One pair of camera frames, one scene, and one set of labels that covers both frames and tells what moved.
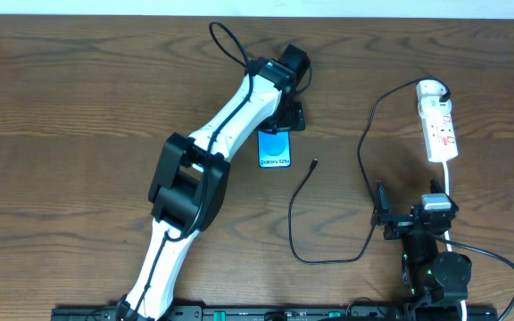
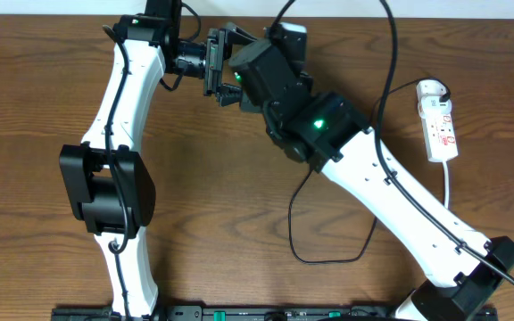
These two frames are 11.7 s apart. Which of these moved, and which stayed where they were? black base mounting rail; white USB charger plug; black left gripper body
Moved: black left gripper body
Stayed: white USB charger plug; black base mounting rail
